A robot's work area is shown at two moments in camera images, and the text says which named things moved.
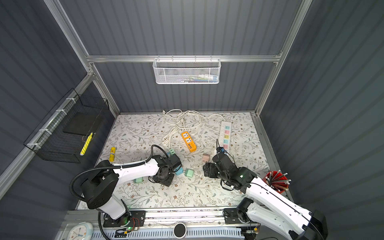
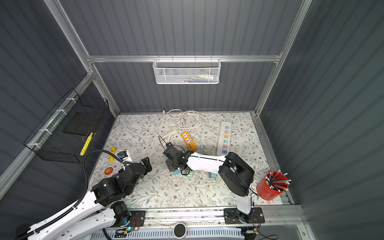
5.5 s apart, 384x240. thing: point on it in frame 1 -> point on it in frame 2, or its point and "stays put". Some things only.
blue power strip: (179, 170) stays put
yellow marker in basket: (86, 144) stays put
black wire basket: (68, 132) stays put
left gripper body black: (167, 180) -> (148, 168)
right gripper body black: (213, 172) -> (171, 165)
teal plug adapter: (189, 173) stays put
